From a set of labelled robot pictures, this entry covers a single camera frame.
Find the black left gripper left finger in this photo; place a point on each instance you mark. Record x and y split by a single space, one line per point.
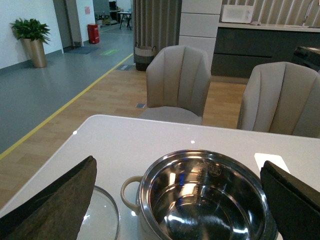
57 211

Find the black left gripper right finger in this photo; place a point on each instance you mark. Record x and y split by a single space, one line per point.
294 205

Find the glass pot lid with knob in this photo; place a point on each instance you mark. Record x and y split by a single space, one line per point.
102 218

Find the white electric cooking pot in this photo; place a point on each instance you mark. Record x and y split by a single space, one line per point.
196 194

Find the beige chair right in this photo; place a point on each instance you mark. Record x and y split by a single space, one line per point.
281 98

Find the beige chair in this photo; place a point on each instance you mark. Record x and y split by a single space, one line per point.
281 98
177 84

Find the black appliance at right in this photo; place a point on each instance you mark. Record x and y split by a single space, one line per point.
308 57

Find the blue floor mat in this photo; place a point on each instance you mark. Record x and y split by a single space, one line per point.
83 50

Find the dark kitchen counter cabinet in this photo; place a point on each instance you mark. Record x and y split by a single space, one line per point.
239 49

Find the beige chair left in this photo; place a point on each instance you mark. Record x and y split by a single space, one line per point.
177 84

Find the green potted plant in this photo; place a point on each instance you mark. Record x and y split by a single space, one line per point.
33 34

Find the woven laundry basket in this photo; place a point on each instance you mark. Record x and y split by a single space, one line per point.
143 56

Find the red bin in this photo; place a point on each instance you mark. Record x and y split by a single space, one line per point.
93 33

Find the white microwave oven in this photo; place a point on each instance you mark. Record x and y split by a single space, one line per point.
241 14

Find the white pillar cabinet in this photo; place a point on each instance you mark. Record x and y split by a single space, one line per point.
199 25

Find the distant black-legged table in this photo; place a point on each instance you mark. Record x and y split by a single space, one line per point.
125 16

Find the beige curtain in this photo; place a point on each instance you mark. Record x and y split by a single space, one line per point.
156 23

